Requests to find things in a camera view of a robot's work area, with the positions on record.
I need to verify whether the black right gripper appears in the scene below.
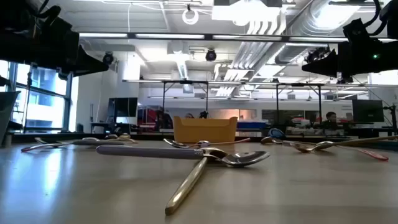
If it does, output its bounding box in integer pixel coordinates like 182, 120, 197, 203
301, 18, 398, 78

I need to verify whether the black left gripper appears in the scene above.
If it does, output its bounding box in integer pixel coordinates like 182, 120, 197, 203
0, 21, 109, 78

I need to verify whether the orange-handled silver spoon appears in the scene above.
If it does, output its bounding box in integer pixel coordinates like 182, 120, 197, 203
163, 138, 251, 149
21, 142, 68, 154
34, 136, 100, 146
338, 145, 390, 162

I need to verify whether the person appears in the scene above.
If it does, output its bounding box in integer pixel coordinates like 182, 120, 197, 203
320, 111, 341, 130

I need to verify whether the black computer monitor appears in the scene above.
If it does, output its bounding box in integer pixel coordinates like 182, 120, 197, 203
352, 99, 385, 123
107, 97, 139, 118

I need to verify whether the large window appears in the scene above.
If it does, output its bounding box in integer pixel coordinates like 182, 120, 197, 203
0, 60, 73, 132

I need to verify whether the blue storage box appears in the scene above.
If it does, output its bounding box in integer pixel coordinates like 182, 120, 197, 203
236, 120, 268, 130

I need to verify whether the black overhead gantry bar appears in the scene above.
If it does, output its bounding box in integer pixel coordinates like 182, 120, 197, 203
77, 32, 398, 43

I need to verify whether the yellow plastic bin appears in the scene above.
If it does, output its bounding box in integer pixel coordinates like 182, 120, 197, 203
172, 116, 238, 144

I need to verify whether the black metal gantry frame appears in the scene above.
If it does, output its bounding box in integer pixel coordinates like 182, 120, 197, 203
161, 80, 210, 121
275, 82, 324, 125

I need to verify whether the silver ceiling air duct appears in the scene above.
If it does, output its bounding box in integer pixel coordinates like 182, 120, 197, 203
273, 0, 374, 65

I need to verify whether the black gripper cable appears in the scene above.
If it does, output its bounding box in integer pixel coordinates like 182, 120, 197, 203
362, 0, 384, 37

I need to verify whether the white coiled cable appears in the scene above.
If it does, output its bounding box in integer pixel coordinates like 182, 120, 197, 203
182, 8, 200, 26

